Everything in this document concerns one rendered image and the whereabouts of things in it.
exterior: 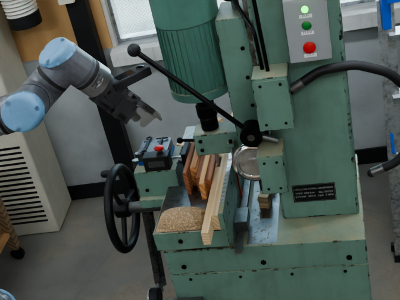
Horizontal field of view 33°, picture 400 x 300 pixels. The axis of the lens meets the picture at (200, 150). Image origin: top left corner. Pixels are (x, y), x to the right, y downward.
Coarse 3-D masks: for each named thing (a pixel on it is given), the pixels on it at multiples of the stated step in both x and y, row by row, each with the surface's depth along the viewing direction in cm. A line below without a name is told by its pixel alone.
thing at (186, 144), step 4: (184, 144) 208; (188, 144) 208; (184, 148) 206; (188, 148) 207; (184, 152) 204; (176, 156) 209; (180, 156) 209; (184, 156) 203; (180, 160) 208; (184, 160) 204; (184, 164) 205
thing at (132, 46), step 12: (132, 48) 170; (144, 60) 173; (168, 72) 174; (180, 84) 175; (204, 96) 177; (216, 108) 177; (252, 120) 180; (240, 132) 179; (252, 132) 177; (252, 144) 179
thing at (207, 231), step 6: (216, 162) 206; (216, 168) 203; (216, 174) 200; (216, 180) 197; (216, 186) 194; (210, 192) 192; (210, 198) 190; (210, 204) 188; (210, 210) 185; (210, 216) 183; (204, 222) 181; (210, 222) 181; (204, 228) 179; (210, 228) 180; (204, 234) 177; (210, 234) 179; (204, 240) 178; (210, 240) 178
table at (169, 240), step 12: (192, 132) 233; (168, 192) 204; (180, 192) 203; (192, 192) 202; (144, 204) 209; (156, 204) 209; (168, 204) 199; (180, 204) 197; (192, 204) 196; (204, 204) 195; (156, 228) 190; (228, 228) 186; (156, 240) 189; (168, 240) 188; (180, 240) 187; (192, 240) 187; (216, 240) 186; (228, 240) 185
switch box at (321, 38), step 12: (288, 0) 157; (300, 0) 156; (312, 0) 156; (324, 0) 155; (288, 12) 158; (300, 12) 158; (312, 12) 157; (324, 12) 157; (288, 24) 159; (300, 24) 159; (312, 24) 159; (324, 24) 158; (288, 36) 161; (300, 36) 161; (312, 36) 160; (324, 36) 160; (300, 48) 162; (324, 48) 161; (300, 60) 164; (312, 60) 164
